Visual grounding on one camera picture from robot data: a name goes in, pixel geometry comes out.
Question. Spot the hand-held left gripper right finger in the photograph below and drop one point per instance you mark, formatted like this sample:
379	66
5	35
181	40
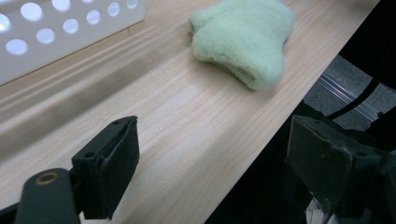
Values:
323	161

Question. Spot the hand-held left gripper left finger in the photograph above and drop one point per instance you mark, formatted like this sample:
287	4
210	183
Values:
106	168

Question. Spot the white perforated basket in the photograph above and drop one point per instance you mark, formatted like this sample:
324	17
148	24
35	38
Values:
56	34

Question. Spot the light green fuzzy sock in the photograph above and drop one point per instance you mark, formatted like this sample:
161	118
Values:
239	40

